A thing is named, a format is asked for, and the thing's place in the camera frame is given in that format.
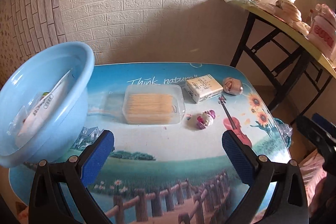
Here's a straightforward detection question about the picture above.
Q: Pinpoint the clear blue plastic bag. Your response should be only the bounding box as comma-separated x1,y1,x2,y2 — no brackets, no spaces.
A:
274,118,293,148

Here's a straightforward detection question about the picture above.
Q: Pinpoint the white packet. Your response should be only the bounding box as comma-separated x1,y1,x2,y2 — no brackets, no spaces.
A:
15,69,74,147

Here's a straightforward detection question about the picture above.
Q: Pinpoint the green white cylindrical bottle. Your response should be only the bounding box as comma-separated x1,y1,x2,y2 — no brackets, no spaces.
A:
41,92,49,99

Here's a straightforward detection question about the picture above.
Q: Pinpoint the small tan round toy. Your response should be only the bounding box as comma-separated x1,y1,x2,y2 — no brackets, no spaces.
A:
223,77,243,96

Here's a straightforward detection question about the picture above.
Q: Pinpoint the bag of bread buns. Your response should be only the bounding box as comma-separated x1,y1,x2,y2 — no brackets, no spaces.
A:
269,0,310,36

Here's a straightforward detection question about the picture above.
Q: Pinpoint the pink white figurine toy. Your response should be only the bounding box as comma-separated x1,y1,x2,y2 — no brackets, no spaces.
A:
197,110,216,130

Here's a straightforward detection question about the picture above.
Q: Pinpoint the small tissue pack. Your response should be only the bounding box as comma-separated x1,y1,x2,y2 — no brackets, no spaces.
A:
185,75,223,103

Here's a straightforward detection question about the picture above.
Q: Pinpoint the clear box of toothpicks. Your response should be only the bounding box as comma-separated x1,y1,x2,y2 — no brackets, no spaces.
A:
122,84,186,125

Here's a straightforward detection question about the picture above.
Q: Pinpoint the yellow folding side table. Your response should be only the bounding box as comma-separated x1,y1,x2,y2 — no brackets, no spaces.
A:
230,2,335,117

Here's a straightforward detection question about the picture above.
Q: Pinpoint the light blue plastic basin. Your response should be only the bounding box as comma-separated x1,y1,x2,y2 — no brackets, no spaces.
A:
1,42,95,168

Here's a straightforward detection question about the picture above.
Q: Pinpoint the clear plastic snack bag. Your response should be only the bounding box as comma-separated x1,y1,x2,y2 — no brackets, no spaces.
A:
7,106,28,136

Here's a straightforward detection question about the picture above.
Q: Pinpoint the pink white wipes package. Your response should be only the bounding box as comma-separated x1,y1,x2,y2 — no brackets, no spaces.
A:
307,3,335,63

